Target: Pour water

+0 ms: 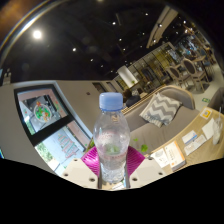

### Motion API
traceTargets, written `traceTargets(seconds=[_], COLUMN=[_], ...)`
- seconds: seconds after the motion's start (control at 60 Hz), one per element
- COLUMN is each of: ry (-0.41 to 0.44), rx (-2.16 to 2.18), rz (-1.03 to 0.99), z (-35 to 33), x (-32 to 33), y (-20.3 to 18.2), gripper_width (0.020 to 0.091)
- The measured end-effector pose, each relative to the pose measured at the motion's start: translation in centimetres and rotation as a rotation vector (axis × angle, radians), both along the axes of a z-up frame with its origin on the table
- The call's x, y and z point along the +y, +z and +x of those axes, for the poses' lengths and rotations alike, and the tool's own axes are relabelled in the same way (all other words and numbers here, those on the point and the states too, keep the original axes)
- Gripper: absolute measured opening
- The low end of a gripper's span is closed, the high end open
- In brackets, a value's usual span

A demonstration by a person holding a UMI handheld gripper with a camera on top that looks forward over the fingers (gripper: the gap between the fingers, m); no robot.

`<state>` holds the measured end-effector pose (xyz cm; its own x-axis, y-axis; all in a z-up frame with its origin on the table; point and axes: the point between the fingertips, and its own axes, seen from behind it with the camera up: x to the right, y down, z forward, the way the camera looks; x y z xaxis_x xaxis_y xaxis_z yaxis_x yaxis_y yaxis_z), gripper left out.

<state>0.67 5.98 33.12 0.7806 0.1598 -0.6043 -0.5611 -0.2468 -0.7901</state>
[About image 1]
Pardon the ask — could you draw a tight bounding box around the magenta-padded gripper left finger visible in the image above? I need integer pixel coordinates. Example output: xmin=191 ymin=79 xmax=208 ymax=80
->
xmin=60 ymin=145 xmax=100 ymax=190

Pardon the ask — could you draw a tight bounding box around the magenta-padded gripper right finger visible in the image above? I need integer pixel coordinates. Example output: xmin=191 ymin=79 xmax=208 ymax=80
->
xmin=125 ymin=145 xmax=167 ymax=190

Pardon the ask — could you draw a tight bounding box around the clear blue-capped water bottle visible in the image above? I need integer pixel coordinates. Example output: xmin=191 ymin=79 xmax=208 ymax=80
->
xmin=92 ymin=92 xmax=132 ymax=185

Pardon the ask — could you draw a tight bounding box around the printed colourful leaflet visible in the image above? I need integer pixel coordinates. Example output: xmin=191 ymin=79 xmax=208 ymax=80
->
xmin=149 ymin=147 xmax=171 ymax=169

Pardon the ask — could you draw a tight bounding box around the grey curved sofa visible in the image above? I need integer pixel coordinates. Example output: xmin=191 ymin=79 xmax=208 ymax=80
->
xmin=121 ymin=84 xmax=201 ymax=154

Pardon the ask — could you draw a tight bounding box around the white orange box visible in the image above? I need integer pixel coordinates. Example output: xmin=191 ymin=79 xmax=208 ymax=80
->
xmin=163 ymin=140 xmax=187 ymax=172

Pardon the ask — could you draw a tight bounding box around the grey white chevron cushion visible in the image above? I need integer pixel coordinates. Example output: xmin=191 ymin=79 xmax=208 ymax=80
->
xmin=139 ymin=91 xmax=184 ymax=129

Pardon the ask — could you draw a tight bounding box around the flat blue-topped white box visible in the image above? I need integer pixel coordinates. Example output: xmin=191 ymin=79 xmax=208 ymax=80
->
xmin=181 ymin=129 xmax=198 ymax=145

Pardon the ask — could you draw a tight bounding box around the person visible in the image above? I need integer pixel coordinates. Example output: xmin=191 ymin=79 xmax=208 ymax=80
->
xmin=122 ymin=88 xmax=143 ymax=108

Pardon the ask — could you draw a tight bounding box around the white printed paper slip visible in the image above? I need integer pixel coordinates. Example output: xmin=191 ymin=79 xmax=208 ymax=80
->
xmin=184 ymin=134 xmax=208 ymax=156

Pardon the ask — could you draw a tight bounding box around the white paper napkin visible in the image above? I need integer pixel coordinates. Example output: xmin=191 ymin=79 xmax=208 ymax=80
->
xmin=201 ymin=117 xmax=217 ymax=140

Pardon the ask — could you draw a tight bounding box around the yellow card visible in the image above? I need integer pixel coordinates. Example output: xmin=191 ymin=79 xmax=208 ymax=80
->
xmin=199 ymin=107 xmax=213 ymax=120

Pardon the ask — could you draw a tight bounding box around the grey tufted chair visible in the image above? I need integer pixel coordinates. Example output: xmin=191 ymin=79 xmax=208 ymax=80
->
xmin=206 ymin=87 xmax=224 ymax=114

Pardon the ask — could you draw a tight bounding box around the group of round-backed chairs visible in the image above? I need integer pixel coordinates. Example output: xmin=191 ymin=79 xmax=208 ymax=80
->
xmin=164 ymin=49 xmax=214 ymax=93

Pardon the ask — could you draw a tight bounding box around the group of ceiling lights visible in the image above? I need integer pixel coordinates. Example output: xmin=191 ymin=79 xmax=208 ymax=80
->
xmin=31 ymin=11 xmax=164 ymax=64

